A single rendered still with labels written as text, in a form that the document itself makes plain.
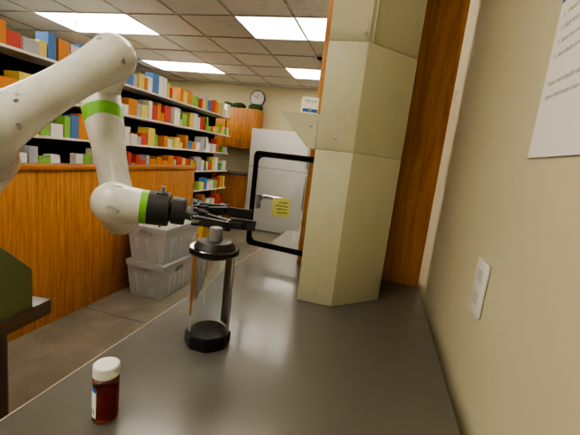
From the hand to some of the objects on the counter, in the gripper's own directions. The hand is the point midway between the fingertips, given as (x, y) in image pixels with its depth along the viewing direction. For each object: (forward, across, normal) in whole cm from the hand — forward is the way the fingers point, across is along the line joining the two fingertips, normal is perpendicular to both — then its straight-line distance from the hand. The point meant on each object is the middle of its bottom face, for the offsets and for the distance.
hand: (244, 218), depth 101 cm
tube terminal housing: (+39, +5, +24) cm, 46 cm away
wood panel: (+53, +23, +26) cm, 63 cm away
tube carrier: (-8, -26, +20) cm, 34 cm away
